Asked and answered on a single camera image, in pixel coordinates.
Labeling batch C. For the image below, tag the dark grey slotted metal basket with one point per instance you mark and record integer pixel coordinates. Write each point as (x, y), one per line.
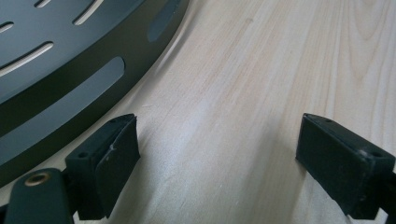
(62, 77)

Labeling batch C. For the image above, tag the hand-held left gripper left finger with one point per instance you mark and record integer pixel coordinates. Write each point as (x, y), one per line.
(102, 171)

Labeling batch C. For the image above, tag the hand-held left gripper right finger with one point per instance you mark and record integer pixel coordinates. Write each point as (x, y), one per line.
(336, 168)

